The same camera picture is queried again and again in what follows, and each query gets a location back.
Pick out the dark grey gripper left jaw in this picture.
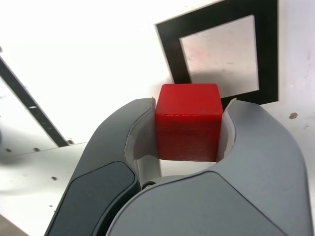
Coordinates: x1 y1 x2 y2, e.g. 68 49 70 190
44 97 162 236

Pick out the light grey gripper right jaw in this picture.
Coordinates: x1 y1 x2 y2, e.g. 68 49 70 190
105 97 310 236

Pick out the red cube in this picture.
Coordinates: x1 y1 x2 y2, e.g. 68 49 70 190
154 83 224 163

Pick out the black tape square outline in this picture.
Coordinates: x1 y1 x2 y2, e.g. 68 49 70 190
155 0 280 105

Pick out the black tape strip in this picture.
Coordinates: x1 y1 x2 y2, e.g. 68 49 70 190
0 55 70 148

